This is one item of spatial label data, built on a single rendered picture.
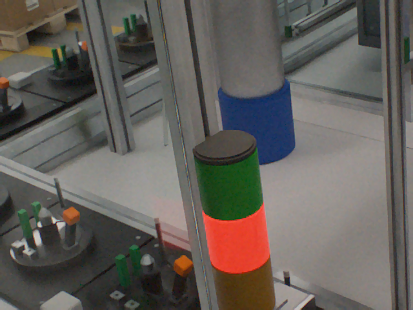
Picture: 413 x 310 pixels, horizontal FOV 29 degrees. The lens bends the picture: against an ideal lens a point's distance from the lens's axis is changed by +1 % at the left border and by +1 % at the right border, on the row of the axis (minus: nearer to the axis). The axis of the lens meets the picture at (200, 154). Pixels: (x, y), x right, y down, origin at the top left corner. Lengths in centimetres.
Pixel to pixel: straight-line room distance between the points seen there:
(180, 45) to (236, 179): 11
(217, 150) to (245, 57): 104
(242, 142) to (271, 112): 107
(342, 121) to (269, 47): 33
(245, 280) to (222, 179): 10
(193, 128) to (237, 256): 11
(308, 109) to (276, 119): 27
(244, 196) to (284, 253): 84
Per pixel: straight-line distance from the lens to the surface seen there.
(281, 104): 170
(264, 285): 67
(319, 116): 192
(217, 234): 64
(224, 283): 67
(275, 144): 172
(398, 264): 113
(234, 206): 62
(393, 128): 102
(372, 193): 161
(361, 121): 188
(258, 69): 165
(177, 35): 59
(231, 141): 62
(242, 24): 162
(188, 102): 61
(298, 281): 122
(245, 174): 61
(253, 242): 64
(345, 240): 147
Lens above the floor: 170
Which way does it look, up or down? 28 degrees down
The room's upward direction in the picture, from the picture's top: 9 degrees counter-clockwise
